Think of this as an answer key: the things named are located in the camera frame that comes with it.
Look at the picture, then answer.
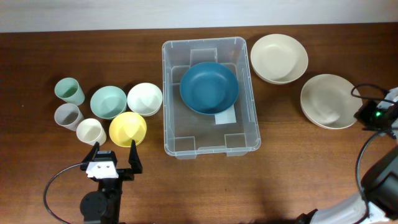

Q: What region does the black right camera cable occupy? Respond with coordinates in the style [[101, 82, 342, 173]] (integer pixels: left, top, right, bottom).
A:
[[350, 83, 392, 224]]

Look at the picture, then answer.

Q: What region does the green cup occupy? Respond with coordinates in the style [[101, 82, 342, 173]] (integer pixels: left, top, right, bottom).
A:
[[54, 77, 85, 106]]

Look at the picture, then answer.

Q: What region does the yellow small bowl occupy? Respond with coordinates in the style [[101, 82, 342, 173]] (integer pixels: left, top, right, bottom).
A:
[[109, 112, 147, 147]]

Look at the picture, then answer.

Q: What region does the black camera cable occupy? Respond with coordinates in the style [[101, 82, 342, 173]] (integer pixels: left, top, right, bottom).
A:
[[350, 83, 392, 224], [43, 162, 85, 224]]

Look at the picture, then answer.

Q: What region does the black left camera cable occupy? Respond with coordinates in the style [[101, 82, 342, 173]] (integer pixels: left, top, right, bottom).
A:
[[43, 162, 85, 224]]

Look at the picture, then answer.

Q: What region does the green small bowl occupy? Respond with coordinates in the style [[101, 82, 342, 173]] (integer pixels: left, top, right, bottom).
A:
[[90, 86, 127, 120]]

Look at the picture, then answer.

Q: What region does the white small bowl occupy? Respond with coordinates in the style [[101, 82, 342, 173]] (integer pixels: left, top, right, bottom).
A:
[[127, 83, 163, 116]]

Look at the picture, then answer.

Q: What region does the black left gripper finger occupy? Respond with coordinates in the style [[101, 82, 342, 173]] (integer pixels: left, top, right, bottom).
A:
[[128, 140, 142, 174], [80, 142, 100, 170]]

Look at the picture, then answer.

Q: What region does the grey cup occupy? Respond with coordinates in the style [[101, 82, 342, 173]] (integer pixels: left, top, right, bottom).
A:
[[54, 103, 84, 131]]

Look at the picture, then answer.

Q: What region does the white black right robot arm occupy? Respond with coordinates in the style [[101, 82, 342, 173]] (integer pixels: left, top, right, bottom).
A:
[[295, 100, 397, 224]]

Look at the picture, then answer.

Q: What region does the white label in bin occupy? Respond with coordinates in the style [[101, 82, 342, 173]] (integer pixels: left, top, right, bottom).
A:
[[215, 105, 236, 124]]

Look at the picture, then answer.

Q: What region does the cream cup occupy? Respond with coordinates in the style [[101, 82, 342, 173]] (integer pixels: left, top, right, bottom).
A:
[[76, 118, 107, 146]]

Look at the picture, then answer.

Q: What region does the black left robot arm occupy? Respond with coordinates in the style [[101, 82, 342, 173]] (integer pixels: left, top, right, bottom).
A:
[[80, 141, 142, 223]]

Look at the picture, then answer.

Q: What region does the clear plastic storage bin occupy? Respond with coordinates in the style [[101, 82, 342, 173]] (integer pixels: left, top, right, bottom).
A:
[[162, 37, 261, 159]]

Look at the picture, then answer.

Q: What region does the beige bowl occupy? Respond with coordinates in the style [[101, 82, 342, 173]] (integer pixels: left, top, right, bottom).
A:
[[300, 74, 363, 129], [250, 34, 308, 85]]

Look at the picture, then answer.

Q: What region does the blue bowl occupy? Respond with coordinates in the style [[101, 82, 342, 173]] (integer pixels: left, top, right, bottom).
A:
[[180, 62, 239, 114]]

